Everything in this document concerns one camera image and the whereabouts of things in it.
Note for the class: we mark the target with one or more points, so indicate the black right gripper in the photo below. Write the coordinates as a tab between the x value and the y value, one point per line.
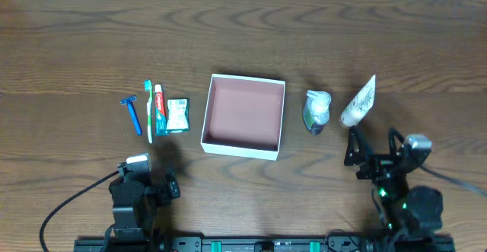
375	161

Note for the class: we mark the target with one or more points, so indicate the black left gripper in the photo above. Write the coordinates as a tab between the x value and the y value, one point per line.
167	189

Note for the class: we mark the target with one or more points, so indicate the white floral lotion tube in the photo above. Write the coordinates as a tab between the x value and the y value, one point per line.
357	109

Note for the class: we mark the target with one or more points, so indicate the clear pump soap bottle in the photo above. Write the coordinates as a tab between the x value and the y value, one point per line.
316	111

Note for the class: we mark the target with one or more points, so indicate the blue disposable razor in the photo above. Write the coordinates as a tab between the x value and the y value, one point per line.
133	115

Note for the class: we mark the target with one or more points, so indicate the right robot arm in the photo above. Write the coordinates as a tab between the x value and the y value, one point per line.
410	216

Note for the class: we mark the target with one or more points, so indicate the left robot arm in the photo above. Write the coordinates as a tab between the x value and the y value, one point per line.
134	224

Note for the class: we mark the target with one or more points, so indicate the red and teal toothpaste tube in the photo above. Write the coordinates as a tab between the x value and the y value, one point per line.
160	112

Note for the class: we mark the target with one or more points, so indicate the green and white soap packet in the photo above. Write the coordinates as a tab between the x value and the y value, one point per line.
178	117

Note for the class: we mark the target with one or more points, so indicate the green and white toothbrush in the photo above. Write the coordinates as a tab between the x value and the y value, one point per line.
149	88

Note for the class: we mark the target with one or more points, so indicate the white box with pink interior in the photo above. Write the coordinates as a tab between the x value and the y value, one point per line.
243	117

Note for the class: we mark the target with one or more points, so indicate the black mounting rail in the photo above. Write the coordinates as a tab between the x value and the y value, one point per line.
330	243

